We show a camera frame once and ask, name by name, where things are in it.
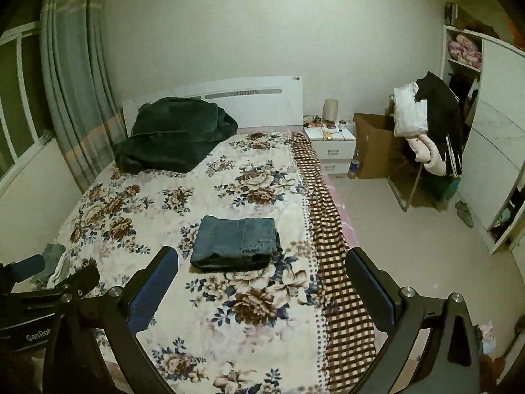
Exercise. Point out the reddish brown plastic bag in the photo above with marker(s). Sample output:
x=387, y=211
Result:
x=492, y=371

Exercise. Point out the blue denim pants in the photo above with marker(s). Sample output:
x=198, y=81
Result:
x=233, y=238

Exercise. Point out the beige bedside lamp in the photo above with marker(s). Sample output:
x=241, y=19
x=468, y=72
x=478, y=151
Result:
x=330, y=110

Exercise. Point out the grey slipper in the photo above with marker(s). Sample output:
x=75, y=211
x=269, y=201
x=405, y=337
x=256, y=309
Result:
x=465, y=213

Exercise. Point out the floral checkered blanket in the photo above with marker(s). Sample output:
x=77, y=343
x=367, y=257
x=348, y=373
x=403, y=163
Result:
x=197, y=336

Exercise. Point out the pink garment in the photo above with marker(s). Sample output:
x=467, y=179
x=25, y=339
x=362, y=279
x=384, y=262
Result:
x=430, y=156

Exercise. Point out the brown cardboard box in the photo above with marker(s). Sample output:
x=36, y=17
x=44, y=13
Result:
x=373, y=147

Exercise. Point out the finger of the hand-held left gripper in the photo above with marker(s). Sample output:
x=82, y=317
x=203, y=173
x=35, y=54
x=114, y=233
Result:
x=84, y=277
x=28, y=264

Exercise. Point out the white window frame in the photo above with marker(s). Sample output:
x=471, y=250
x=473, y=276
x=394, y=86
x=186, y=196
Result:
x=20, y=69

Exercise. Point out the black jacket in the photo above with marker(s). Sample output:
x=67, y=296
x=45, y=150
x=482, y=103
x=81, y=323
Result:
x=439, y=111

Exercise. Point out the white cloth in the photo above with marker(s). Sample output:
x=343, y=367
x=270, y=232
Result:
x=61, y=271

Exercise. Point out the grey striped curtain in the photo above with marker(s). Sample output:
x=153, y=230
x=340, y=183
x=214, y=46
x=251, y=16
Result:
x=69, y=69

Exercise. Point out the pink folded blanket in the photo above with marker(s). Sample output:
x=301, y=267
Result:
x=463, y=51

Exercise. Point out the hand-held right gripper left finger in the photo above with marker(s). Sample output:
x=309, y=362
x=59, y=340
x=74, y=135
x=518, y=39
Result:
x=154, y=291

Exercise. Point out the clear water bottle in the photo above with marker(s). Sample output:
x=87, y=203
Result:
x=354, y=166

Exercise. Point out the metal frame chair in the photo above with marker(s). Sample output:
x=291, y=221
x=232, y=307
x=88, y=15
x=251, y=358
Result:
x=413, y=186

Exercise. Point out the white wardrobe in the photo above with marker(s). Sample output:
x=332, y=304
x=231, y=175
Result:
x=500, y=131

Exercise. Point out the white jacket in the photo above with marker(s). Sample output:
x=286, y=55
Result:
x=410, y=111

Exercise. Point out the dark green cloth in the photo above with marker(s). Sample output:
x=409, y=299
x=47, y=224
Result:
x=164, y=154

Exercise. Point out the white headboard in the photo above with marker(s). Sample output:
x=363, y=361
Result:
x=254, y=106

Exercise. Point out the white nightstand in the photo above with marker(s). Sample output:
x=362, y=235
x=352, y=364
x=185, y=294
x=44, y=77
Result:
x=332, y=147

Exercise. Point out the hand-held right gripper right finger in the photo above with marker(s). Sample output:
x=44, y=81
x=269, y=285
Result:
x=369, y=287

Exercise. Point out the grey cloth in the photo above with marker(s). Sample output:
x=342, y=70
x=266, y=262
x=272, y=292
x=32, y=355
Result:
x=51, y=256

